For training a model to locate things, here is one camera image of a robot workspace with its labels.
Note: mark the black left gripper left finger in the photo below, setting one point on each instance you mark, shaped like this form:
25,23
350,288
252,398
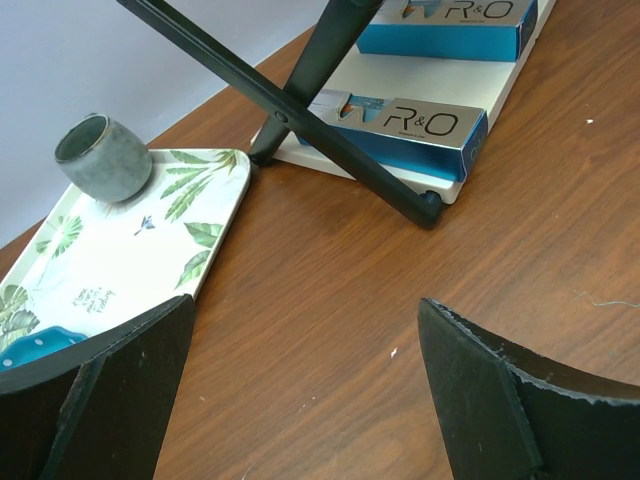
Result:
98,409

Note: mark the three-tier cream shelf rack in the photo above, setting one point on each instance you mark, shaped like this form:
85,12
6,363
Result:
397,95

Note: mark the teal dotted plate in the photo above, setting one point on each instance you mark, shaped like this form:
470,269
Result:
18,348

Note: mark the silver toothpaste box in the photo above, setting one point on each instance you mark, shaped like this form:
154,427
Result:
435,139
463,30

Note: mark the leaf-patterned white tray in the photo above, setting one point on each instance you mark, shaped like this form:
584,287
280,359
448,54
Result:
92,266

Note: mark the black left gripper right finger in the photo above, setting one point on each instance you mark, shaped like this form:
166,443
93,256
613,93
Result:
506,412

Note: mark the grey ceramic cup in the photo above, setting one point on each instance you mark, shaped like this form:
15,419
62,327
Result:
104,159

